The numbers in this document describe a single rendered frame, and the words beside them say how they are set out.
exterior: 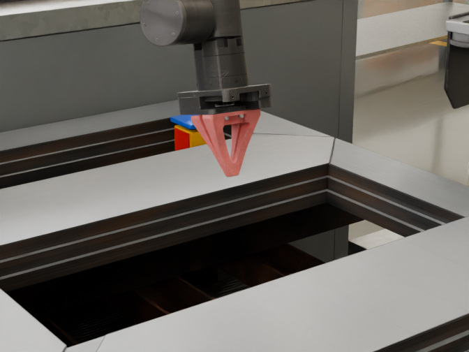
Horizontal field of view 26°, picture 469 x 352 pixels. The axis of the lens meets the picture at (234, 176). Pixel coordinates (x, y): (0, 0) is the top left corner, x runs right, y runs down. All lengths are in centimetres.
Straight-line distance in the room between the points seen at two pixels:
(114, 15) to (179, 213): 52
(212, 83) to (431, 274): 32
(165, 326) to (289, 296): 14
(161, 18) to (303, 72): 99
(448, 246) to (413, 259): 6
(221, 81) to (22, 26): 63
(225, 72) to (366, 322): 31
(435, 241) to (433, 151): 317
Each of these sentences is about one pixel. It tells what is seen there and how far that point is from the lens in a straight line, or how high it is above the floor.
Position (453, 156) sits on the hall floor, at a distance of 435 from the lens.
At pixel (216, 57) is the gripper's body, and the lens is 112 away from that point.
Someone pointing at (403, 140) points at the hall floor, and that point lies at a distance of 453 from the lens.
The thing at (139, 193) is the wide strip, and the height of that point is 87.
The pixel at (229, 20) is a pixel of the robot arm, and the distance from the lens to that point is 112.
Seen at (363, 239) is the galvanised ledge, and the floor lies 68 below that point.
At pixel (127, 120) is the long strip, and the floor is 87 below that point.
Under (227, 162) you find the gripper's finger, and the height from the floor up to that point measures 98.
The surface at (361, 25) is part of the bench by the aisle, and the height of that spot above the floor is 23.
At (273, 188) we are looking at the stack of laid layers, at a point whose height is 85.
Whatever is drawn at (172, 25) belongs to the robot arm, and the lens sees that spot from 106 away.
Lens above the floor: 135
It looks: 20 degrees down
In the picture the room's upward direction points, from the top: straight up
